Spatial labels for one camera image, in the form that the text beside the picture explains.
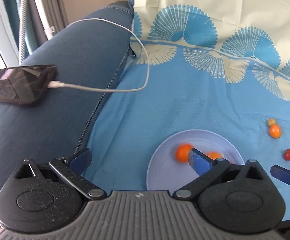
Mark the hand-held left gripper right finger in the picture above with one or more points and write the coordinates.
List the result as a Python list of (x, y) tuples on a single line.
[(200, 163)]

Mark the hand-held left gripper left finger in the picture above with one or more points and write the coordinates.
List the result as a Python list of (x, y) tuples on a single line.
[(81, 161)]

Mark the small orange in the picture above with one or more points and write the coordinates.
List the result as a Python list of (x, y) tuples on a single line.
[(213, 155), (184, 152)]

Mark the red cherry tomato with stem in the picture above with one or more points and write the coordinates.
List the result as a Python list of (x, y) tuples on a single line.
[(288, 154)]

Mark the light blue plate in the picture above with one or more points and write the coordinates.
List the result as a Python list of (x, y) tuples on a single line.
[(165, 175)]

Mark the orange cherry tomato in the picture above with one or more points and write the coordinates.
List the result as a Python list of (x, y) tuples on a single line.
[(275, 131)]

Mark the blue sofa armrest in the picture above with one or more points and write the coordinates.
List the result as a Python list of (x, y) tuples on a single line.
[(47, 130)]

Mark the yellow longan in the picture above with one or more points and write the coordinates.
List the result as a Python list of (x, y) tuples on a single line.
[(270, 122)]

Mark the blue fan-print bed sheet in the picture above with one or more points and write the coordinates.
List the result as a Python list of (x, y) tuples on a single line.
[(185, 92)]

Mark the black smartphone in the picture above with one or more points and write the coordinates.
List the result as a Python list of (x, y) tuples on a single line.
[(20, 83)]

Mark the dotted grey pole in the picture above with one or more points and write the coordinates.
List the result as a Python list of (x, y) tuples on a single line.
[(23, 17)]

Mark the white pole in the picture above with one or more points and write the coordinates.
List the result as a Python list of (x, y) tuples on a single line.
[(38, 5)]

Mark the teal curtain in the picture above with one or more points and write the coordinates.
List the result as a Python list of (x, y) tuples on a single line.
[(12, 10)]

